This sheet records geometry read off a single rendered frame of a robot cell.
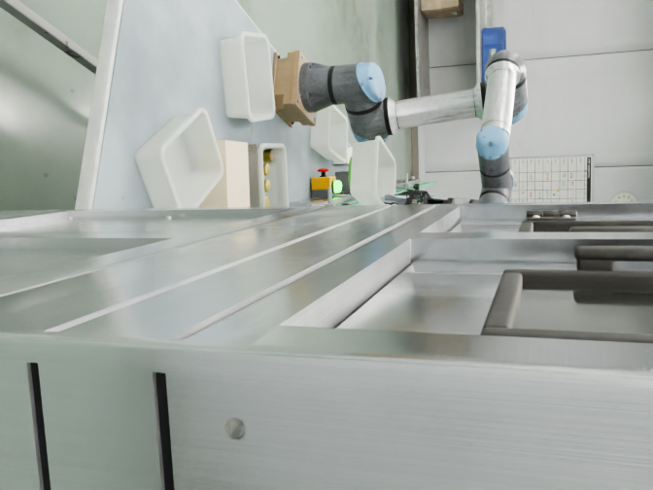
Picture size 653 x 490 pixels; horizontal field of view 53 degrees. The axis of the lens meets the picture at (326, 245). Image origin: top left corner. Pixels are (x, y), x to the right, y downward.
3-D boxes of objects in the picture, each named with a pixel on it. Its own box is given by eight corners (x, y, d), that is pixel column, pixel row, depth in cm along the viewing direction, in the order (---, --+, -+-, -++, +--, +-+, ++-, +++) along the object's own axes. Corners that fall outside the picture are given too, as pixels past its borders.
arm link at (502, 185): (513, 153, 167) (506, 183, 161) (516, 185, 175) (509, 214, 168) (483, 152, 170) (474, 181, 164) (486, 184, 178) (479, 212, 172)
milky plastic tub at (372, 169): (346, 134, 172) (378, 132, 169) (367, 162, 193) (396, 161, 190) (342, 197, 168) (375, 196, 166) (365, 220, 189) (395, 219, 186)
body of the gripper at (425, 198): (404, 187, 168) (451, 192, 164) (411, 195, 176) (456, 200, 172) (399, 216, 167) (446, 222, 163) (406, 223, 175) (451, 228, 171)
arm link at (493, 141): (526, 28, 183) (514, 143, 153) (527, 62, 191) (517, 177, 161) (483, 33, 187) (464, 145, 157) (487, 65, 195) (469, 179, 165)
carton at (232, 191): (199, 208, 157) (227, 208, 154) (196, 141, 155) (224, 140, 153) (223, 206, 168) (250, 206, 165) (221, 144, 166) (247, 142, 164)
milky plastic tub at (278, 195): (235, 229, 173) (265, 229, 171) (230, 144, 170) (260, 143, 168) (262, 223, 190) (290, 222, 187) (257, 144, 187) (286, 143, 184)
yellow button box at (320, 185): (310, 197, 229) (330, 196, 227) (309, 176, 228) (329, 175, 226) (317, 195, 235) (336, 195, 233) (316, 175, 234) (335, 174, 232)
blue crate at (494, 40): (481, 27, 668) (503, 25, 661) (484, 32, 706) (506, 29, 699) (482, 88, 678) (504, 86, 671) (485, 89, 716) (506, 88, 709)
